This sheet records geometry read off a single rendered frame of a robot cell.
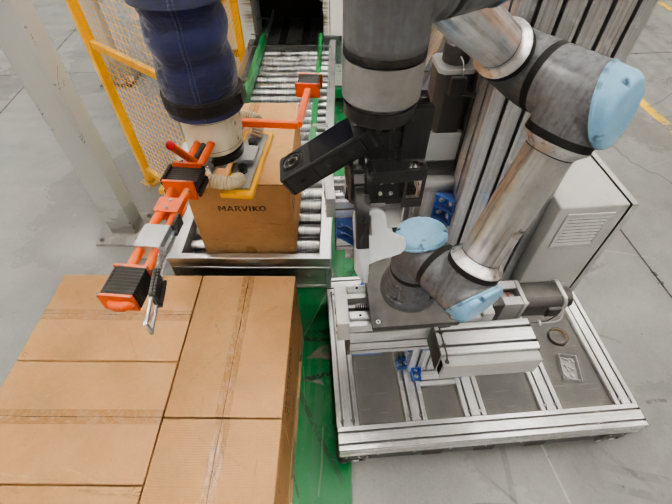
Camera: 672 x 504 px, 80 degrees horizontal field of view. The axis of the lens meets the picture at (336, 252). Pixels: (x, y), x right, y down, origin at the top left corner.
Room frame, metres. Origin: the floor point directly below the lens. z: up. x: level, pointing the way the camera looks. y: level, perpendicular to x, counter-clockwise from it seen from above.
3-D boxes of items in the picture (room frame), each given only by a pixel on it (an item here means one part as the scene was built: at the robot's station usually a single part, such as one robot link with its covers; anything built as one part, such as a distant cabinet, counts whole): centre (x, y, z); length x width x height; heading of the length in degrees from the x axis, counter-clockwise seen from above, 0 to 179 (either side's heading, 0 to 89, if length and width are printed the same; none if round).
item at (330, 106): (2.29, 0.04, 0.50); 2.31 x 0.05 x 0.19; 0
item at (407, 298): (0.63, -0.19, 1.09); 0.15 x 0.15 x 0.10
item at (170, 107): (1.09, 0.38, 1.35); 0.23 x 0.23 x 0.04
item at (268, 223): (1.48, 0.38, 0.75); 0.60 x 0.40 x 0.40; 0
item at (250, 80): (2.65, 0.63, 0.60); 1.60 x 0.10 x 0.09; 0
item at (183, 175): (0.84, 0.40, 1.24); 0.10 x 0.08 x 0.06; 85
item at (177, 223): (0.55, 0.37, 1.24); 0.31 x 0.03 x 0.05; 8
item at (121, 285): (0.50, 0.44, 1.24); 0.08 x 0.07 x 0.05; 175
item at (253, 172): (1.08, 0.28, 1.13); 0.34 x 0.10 x 0.05; 175
